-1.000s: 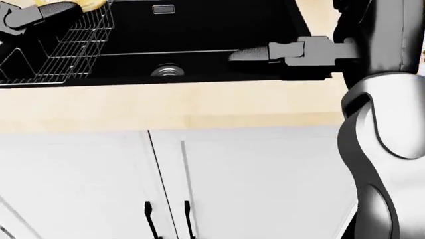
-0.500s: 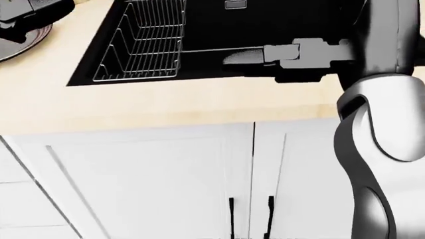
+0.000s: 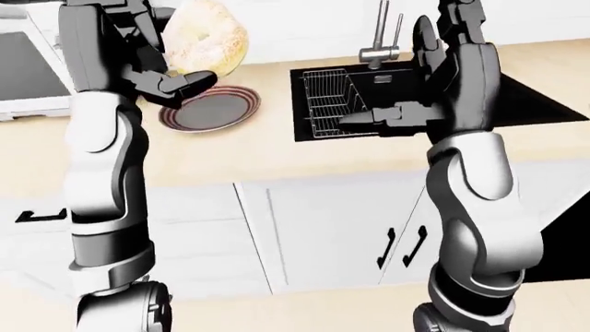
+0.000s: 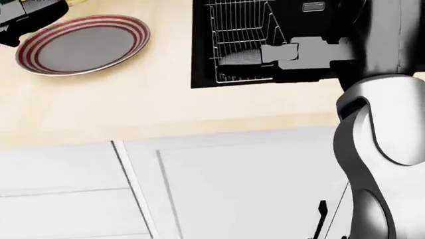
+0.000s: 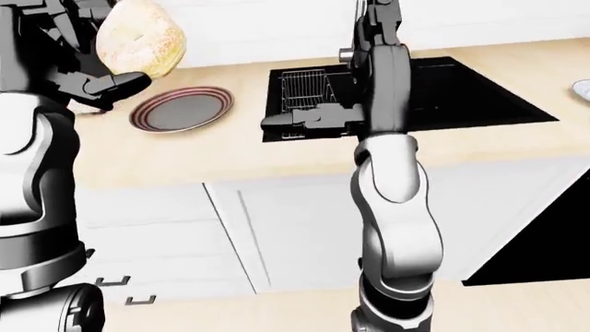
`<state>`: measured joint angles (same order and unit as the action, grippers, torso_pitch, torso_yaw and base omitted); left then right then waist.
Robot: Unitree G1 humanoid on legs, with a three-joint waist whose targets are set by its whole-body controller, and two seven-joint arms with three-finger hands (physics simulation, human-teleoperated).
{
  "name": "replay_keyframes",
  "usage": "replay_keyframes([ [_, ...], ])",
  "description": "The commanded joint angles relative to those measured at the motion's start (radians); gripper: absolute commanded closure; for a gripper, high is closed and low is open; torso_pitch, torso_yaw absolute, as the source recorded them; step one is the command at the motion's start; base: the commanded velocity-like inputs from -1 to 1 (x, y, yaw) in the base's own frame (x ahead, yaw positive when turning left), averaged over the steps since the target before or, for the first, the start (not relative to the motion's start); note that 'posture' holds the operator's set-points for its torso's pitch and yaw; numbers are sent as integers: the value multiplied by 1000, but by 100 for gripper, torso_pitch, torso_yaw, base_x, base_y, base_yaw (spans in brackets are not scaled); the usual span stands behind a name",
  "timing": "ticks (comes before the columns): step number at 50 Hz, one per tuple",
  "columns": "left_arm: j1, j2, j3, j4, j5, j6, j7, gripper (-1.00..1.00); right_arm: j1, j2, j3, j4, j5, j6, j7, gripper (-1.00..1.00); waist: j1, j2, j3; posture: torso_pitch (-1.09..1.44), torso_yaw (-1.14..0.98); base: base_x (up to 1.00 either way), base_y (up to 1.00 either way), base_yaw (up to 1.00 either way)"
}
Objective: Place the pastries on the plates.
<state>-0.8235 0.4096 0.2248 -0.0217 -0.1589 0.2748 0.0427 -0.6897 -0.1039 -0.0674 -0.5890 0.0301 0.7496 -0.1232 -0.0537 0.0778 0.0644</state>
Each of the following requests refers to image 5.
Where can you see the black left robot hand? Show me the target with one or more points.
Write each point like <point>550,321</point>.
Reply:
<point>55,52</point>

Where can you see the silver sink faucet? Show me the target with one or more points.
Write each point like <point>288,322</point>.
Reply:
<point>345,55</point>

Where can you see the white kitchen cabinet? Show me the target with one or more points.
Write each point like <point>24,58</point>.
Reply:
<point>286,235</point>

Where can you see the grey plate with red rings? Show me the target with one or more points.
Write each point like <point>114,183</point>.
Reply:
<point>184,110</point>

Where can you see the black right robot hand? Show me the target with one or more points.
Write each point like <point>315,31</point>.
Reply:
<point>389,90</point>

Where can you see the white plate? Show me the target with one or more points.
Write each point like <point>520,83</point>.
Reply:
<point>582,90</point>

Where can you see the pale round bread pastry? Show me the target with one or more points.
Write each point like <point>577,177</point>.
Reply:
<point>138,38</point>

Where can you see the black kitchen sink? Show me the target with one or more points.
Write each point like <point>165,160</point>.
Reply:
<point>461,97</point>

